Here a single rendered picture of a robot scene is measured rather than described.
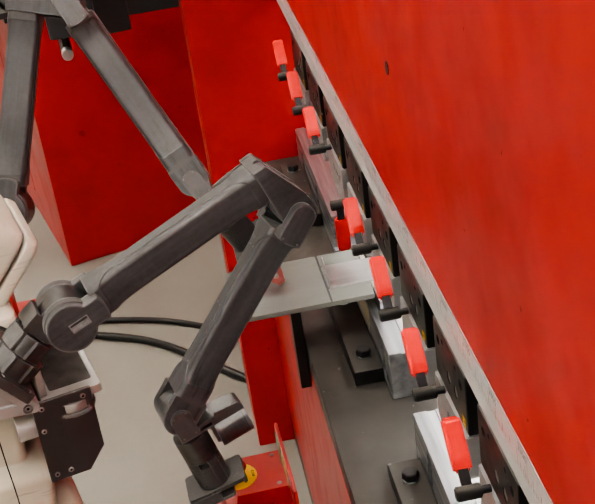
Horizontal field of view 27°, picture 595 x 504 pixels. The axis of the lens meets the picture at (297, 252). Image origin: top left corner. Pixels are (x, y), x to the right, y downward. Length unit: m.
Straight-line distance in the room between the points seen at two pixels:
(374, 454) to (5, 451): 0.62
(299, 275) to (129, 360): 1.79
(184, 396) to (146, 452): 1.69
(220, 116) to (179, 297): 1.39
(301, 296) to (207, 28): 0.93
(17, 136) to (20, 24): 0.19
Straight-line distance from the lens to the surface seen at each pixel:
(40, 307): 1.91
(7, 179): 2.23
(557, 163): 0.96
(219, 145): 3.12
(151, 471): 3.60
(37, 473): 2.19
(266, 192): 1.88
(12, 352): 1.88
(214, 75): 3.06
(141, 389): 3.94
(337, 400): 2.23
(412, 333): 1.61
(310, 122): 2.30
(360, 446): 2.12
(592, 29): 0.84
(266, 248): 1.92
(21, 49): 2.25
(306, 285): 2.33
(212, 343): 1.96
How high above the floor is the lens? 2.17
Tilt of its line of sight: 29 degrees down
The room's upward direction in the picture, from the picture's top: 8 degrees counter-clockwise
